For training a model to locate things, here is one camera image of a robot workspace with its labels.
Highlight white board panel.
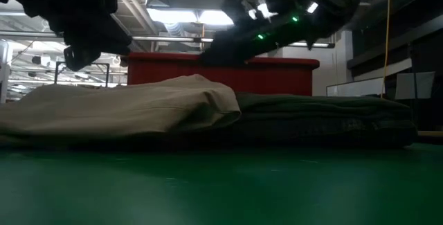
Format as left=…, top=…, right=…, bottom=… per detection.
left=326, top=77, right=386, bottom=98

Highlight beige khaki garment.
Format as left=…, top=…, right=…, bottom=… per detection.
left=0, top=73, right=242, bottom=147

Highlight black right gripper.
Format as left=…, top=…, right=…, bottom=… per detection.
left=199, top=12, right=313, bottom=65

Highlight long ceiling light strip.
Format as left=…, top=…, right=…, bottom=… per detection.
left=0, top=30, right=336, bottom=48

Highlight dark blue denim jeans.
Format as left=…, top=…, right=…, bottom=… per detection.
left=193, top=117, right=419, bottom=149

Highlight green table mat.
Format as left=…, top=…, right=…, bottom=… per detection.
left=0, top=143, right=443, bottom=225

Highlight black gantry frame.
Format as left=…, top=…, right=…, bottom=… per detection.
left=53, top=60, right=111, bottom=87

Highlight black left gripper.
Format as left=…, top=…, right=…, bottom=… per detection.
left=51, top=6, right=133, bottom=73

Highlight red plastic laundry bin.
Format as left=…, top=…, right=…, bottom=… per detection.
left=120, top=51, right=321, bottom=97

